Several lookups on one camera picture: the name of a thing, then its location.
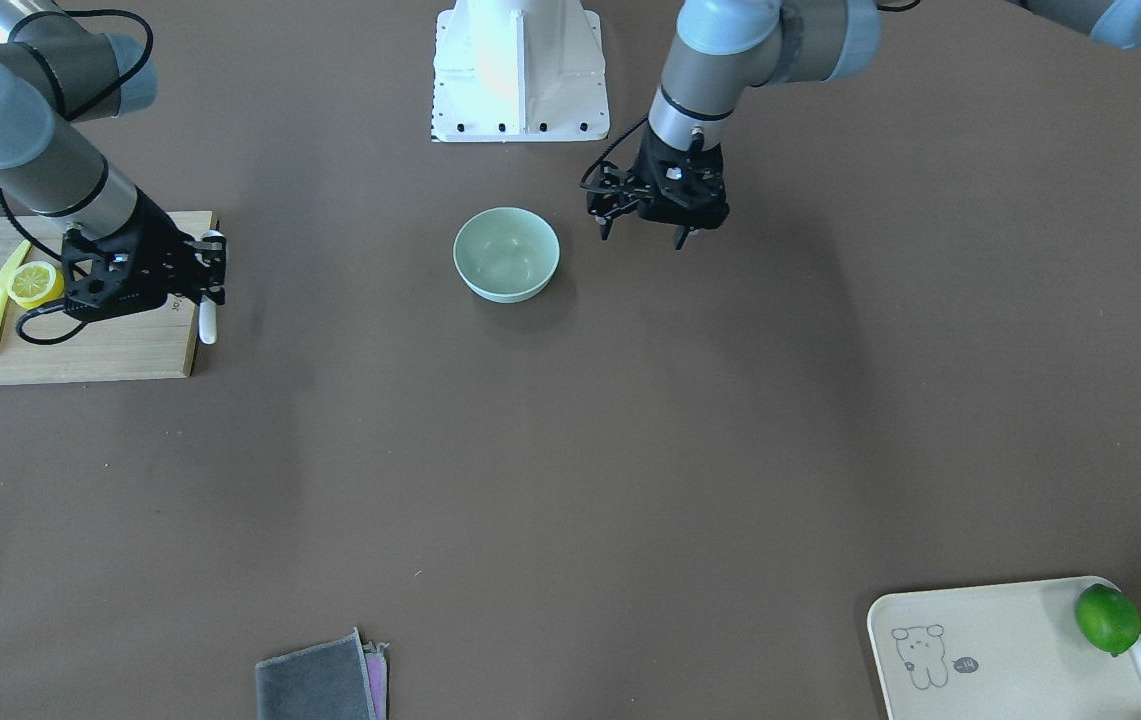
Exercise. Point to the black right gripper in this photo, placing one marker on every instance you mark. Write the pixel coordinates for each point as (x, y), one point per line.
(162, 251)

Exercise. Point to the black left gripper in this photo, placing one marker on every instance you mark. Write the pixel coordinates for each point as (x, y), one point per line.
(617, 198)

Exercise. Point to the white ceramic spoon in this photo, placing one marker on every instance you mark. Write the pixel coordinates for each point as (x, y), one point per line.
(207, 313)

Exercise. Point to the light green ceramic bowl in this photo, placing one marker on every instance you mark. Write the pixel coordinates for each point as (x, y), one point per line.
(506, 255)

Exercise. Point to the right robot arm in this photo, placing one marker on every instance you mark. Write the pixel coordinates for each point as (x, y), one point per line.
(54, 74)

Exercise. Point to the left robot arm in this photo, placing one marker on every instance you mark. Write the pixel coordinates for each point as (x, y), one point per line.
(720, 49)

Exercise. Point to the bamboo cutting board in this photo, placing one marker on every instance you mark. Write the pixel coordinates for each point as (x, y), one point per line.
(154, 345)

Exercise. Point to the halved lemon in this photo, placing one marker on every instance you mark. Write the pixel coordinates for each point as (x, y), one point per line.
(35, 284)

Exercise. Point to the folded grey cloth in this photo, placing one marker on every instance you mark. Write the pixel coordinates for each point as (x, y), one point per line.
(343, 679)

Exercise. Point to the beige rabbit tray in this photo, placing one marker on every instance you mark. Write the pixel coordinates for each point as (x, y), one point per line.
(1002, 651)

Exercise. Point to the green lime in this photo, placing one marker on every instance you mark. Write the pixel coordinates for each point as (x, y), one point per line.
(1107, 619)

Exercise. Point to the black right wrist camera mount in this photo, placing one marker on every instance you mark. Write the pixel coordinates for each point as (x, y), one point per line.
(117, 275)

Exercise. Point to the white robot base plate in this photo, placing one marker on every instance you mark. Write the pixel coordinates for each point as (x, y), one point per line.
(520, 110)

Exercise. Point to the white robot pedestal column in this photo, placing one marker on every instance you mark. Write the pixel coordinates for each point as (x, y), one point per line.
(520, 50)

